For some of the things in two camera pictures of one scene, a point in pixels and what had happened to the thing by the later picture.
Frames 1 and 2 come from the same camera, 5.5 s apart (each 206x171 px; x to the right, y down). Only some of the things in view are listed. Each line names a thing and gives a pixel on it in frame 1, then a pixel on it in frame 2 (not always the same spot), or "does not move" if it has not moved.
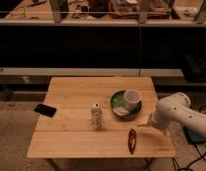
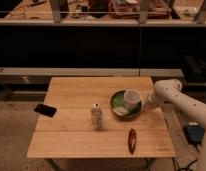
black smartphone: (45, 110) does not move
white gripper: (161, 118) → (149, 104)
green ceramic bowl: (117, 100) does not move
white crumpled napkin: (120, 110) does not move
